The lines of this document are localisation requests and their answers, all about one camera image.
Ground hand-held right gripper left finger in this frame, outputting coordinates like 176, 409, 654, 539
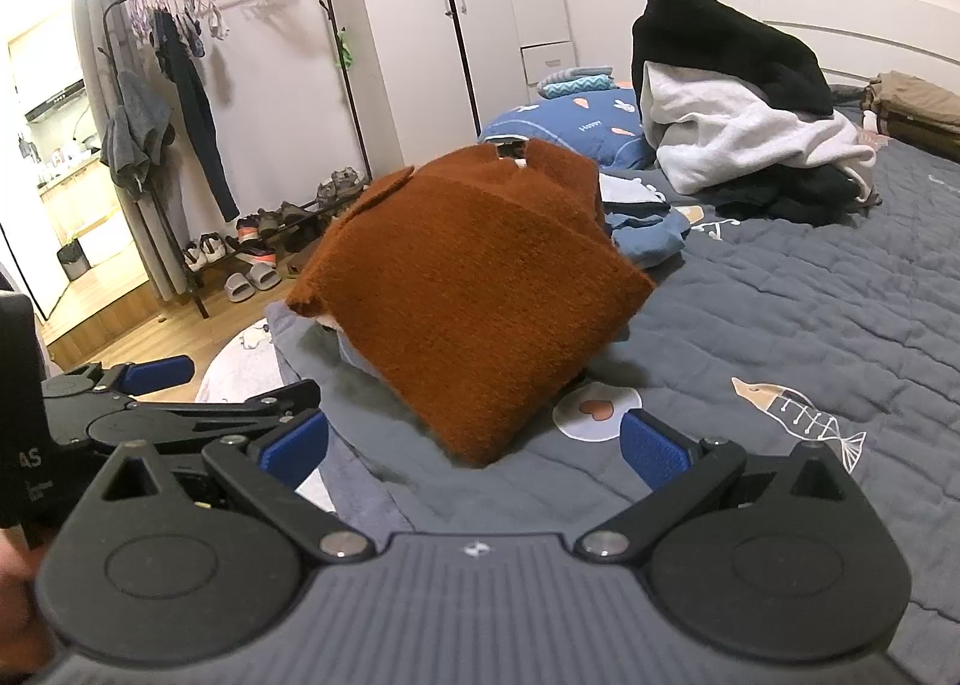
99, 409, 377, 567

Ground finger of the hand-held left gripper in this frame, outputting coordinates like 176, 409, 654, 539
75, 383, 325, 452
41, 355, 197, 405

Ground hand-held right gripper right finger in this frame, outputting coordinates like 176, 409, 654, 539
574, 407, 863, 567

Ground black clothes rack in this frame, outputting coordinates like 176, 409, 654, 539
100, 0, 374, 320

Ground person's left hand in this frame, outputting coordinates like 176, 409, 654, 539
0, 527, 55, 665

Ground black trash bin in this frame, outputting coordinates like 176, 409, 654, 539
56, 239, 92, 282

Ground grey printed quilt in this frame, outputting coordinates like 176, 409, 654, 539
266, 83, 960, 685

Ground row of shoes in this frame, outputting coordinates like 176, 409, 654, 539
183, 167, 369, 308

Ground blue denim garment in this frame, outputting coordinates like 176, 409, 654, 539
604, 205, 693, 273

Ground grey hanging garment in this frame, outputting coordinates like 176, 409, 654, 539
100, 70, 178, 192

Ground dark hanging pants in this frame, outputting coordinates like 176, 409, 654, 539
148, 10, 242, 225

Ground dark crumpled garment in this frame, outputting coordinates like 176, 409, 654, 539
712, 163, 885, 223

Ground white grey hoodie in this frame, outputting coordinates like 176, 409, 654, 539
641, 61, 879, 198

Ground blue carrot print quilt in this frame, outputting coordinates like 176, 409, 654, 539
478, 85, 650, 170

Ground purple clip hanger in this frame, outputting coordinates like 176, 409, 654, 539
124, 0, 228, 44

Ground teal zigzag folded cloth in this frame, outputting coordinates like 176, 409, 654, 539
541, 64, 617, 98

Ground black garment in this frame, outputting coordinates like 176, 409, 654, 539
630, 0, 836, 118

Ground white wardrobe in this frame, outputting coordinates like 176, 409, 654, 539
341, 0, 576, 140

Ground khaki folded garment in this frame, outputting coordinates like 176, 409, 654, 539
861, 71, 960, 165

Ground white bed headboard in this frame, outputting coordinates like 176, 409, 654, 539
757, 0, 960, 102

